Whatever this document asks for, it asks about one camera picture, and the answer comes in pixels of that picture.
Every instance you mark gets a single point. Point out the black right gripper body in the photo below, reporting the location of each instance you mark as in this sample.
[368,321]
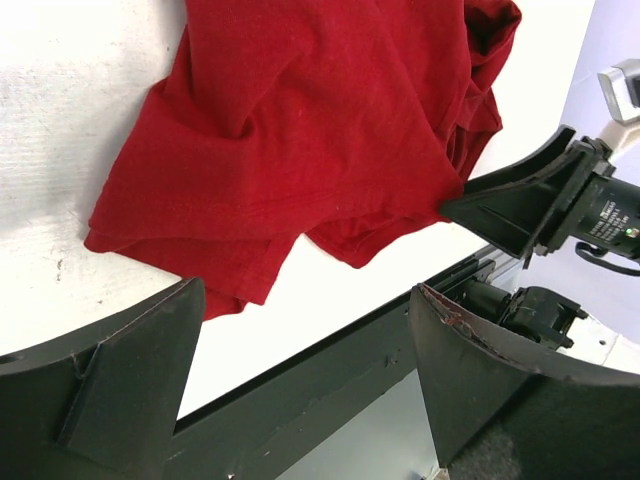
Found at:
[603,218]

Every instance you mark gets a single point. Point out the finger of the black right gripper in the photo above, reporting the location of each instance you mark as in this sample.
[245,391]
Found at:
[517,207]

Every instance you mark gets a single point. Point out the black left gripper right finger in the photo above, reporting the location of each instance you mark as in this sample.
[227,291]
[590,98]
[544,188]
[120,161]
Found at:
[500,406]

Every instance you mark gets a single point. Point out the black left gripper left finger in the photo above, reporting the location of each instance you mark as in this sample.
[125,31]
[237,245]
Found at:
[101,402]

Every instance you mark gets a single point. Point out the red t-shirt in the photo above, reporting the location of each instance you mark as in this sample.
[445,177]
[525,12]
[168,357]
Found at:
[349,122]

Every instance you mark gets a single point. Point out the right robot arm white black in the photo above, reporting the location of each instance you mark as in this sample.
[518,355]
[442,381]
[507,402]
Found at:
[563,325]

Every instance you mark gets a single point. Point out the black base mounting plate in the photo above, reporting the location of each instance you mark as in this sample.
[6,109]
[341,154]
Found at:
[261,428]

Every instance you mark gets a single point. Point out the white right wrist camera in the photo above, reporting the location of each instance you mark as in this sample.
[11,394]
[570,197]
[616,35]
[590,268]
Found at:
[620,87]

